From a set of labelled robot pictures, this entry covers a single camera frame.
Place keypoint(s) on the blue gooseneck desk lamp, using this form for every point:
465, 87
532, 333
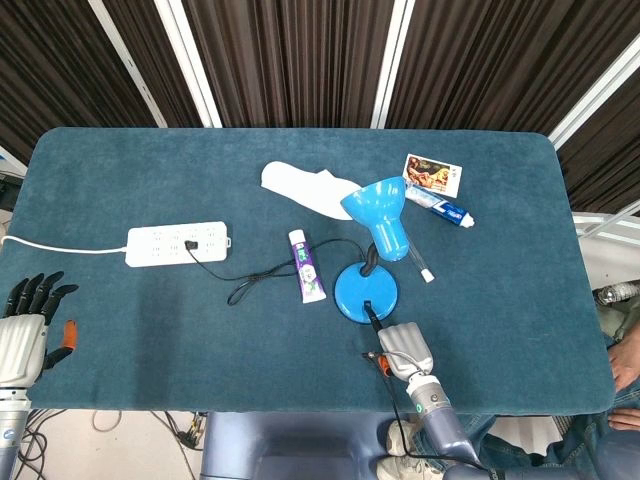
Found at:
360, 292

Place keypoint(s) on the white sock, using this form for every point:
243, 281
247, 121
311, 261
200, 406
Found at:
300, 185

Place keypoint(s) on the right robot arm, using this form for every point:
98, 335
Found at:
440, 420

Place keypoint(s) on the blue jeans legs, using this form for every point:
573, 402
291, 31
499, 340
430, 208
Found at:
575, 450

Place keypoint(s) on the white metal frame rack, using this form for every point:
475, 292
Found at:
605, 225

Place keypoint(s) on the blue velvet table cloth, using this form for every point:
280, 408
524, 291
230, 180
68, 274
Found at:
200, 325

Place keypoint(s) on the clear tube with white cap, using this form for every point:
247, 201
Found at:
426, 275

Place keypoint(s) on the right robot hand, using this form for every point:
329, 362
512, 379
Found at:
405, 350

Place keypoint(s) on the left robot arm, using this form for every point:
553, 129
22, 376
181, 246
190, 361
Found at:
10, 430

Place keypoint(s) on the white power strip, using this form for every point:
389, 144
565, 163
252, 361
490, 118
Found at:
150, 247

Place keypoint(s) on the bystander bare hand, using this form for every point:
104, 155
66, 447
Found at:
626, 367

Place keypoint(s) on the white sneaker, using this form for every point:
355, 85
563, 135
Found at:
397, 435
405, 470

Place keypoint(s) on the white frame pole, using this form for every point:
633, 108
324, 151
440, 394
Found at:
130, 65
595, 92
190, 65
392, 65

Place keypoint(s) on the brown pleated curtain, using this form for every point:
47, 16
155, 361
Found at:
300, 55

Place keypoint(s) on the blue white toothpaste tube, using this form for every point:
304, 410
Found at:
447, 210

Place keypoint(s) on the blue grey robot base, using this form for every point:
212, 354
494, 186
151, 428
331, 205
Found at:
300, 445

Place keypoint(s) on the clear plastic water bottle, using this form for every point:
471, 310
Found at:
620, 291

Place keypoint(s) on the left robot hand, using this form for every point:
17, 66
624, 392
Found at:
20, 350

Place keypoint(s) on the purple toothpaste tube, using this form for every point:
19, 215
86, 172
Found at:
307, 275

